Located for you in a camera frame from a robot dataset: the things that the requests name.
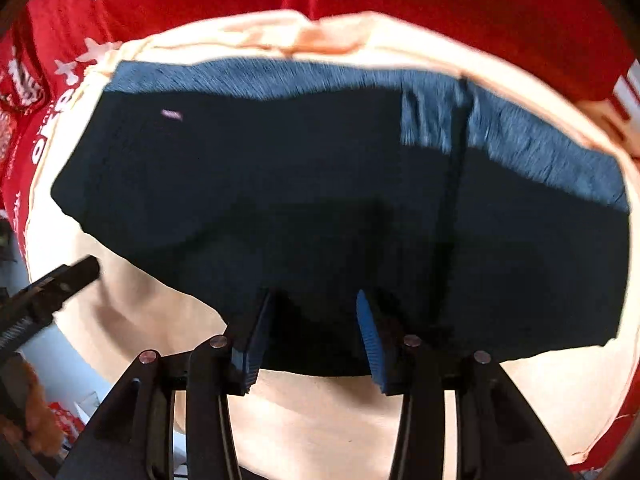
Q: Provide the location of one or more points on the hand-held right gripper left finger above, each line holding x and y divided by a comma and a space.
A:
254, 342

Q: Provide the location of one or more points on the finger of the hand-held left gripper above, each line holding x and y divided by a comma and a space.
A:
67, 280

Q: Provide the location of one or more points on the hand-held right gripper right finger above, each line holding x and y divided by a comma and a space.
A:
371, 342

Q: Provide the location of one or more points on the black pants with blue trim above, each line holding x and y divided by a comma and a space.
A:
300, 185

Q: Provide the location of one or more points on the cream quilt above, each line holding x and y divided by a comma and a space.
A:
325, 425

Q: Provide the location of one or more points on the orange cloth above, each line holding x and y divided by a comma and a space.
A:
42, 415

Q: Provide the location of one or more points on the red packet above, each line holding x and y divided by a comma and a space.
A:
67, 422

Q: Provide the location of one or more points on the red printed blanket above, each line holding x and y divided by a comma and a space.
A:
450, 10

